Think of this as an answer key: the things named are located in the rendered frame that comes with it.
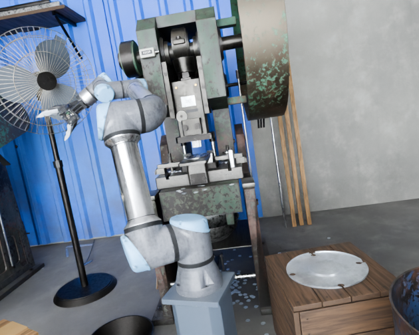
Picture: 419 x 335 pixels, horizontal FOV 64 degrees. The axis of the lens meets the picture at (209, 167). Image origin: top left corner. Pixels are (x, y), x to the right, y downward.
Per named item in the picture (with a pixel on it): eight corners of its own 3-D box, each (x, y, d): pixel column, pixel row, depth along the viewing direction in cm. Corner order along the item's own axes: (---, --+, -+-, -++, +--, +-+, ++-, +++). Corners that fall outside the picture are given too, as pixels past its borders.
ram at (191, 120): (207, 133, 168) (198, 73, 163) (178, 137, 169) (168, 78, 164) (209, 131, 185) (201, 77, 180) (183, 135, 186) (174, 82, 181)
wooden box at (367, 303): (416, 383, 111) (410, 286, 106) (304, 404, 110) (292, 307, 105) (356, 314, 151) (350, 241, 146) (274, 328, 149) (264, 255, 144)
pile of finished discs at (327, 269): (386, 280, 111) (385, 278, 111) (300, 295, 110) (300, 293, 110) (345, 247, 140) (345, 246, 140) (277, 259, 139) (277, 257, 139)
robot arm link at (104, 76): (104, 72, 143) (102, 69, 150) (86, 90, 143) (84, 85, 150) (118, 86, 148) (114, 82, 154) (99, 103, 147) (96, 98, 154)
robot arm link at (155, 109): (177, 99, 107) (142, 72, 148) (143, 103, 104) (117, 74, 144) (179, 133, 113) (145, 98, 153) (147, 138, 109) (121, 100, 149)
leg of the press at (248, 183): (284, 313, 160) (260, 125, 146) (260, 316, 161) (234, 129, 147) (265, 240, 250) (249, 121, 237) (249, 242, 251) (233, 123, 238)
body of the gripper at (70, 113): (56, 115, 142) (78, 97, 143) (56, 110, 150) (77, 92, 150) (70, 127, 147) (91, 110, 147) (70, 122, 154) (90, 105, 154)
